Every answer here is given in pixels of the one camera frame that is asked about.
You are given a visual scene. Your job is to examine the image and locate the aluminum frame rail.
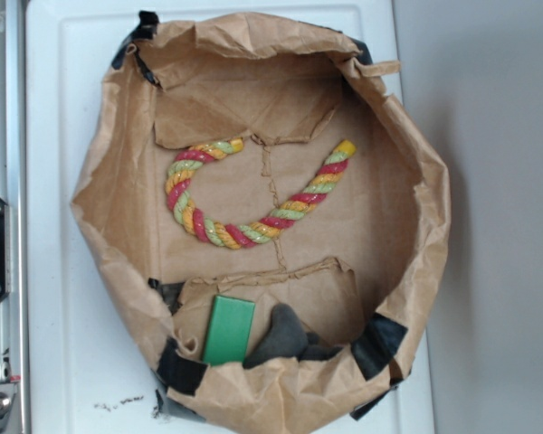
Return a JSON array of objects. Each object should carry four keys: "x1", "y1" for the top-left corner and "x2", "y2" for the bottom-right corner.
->
[{"x1": 0, "y1": 1, "x2": 31, "y2": 433}]

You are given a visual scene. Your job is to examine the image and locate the brown paper bag bin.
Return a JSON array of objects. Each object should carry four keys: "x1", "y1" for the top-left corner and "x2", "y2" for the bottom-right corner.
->
[{"x1": 71, "y1": 13, "x2": 451, "y2": 433}]

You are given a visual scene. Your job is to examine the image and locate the gray cloth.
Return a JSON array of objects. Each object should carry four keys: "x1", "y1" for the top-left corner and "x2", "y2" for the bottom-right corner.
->
[{"x1": 243, "y1": 304, "x2": 343, "y2": 369}]

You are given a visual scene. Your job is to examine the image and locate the green rectangular block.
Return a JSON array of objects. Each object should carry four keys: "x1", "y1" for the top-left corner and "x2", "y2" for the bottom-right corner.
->
[{"x1": 202, "y1": 295, "x2": 255, "y2": 365}]

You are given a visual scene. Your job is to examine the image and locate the multicolored twisted rope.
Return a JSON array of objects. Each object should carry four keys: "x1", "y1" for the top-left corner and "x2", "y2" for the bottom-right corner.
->
[{"x1": 164, "y1": 139, "x2": 358, "y2": 251}]

